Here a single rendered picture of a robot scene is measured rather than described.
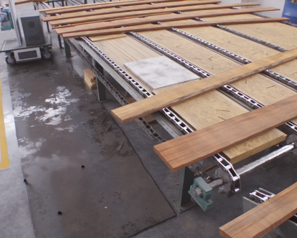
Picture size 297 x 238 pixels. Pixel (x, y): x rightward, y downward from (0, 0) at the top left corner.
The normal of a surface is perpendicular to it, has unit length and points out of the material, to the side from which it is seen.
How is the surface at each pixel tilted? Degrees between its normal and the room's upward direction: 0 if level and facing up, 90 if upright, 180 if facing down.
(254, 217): 22
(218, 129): 0
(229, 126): 0
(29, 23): 90
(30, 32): 90
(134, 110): 0
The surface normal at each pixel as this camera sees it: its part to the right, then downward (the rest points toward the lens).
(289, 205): -0.18, -0.95
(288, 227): -0.88, 0.26
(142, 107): 0.00, -0.83
